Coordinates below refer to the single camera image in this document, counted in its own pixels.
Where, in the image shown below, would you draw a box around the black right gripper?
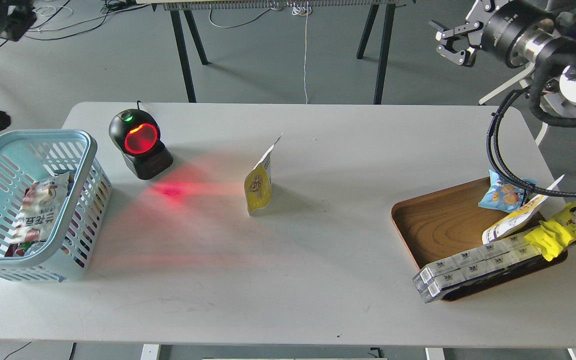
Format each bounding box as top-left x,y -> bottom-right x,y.
429,0 -> 558,69

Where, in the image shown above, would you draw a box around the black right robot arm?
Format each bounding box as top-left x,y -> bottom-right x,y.
429,0 -> 576,198

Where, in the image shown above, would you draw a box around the blue snack bag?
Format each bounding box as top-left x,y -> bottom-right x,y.
477,170 -> 528,214

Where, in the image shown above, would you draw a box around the yellow cartoon snack bag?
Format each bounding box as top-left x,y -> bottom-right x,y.
524,200 -> 576,261

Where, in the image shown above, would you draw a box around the white red snack bag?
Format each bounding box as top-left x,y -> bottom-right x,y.
4,170 -> 74,257

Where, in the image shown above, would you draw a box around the light blue plastic basket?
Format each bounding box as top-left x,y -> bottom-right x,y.
0,129 -> 112,282

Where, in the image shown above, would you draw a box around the black table legs right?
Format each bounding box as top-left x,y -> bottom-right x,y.
357,2 -> 398,105

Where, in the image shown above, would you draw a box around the black table legs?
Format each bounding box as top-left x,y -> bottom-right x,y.
357,2 -> 398,105
169,9 -> 210,104

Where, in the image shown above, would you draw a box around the brown wooden tray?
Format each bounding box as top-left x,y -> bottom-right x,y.
391,178 -> 569,296

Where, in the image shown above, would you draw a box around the long clear biscuit box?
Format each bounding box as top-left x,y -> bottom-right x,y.
412,231 -> 546,303

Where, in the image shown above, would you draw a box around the black table legs left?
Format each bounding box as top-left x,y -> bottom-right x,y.
169,9 -> 210,104

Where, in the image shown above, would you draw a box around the black barcode scanner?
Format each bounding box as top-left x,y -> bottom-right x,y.
109,100 -> 174,180

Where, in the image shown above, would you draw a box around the white hanging cable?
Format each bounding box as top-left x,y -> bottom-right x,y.
292,2 -> 314,105

